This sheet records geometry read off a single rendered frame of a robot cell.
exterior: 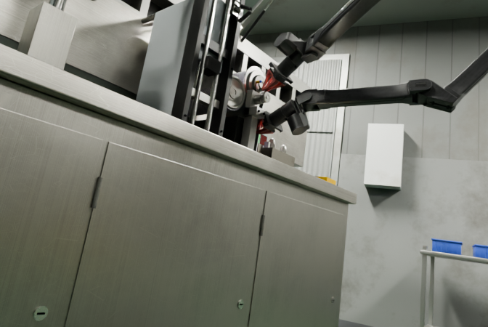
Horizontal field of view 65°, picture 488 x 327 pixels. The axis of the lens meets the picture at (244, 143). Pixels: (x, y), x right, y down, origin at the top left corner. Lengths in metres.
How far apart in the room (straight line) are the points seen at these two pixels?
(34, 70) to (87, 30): 0.80
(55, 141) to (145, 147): 0.18
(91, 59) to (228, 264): 0.85
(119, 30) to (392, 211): 2.88
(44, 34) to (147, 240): 0.58
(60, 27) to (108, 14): 0.43
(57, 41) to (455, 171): 3.32
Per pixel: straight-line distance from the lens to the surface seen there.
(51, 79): 0.69
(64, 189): 0.71
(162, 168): 0.82
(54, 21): 1.12
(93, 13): 1.50
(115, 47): 1.51
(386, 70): 4.12
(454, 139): 3.88
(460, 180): 3.79
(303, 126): 1.38
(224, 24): 1.23
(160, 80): 1.32
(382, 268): 3.70
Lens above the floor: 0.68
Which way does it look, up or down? 13 degrees up
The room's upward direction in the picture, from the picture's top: 9 degrees clockwise
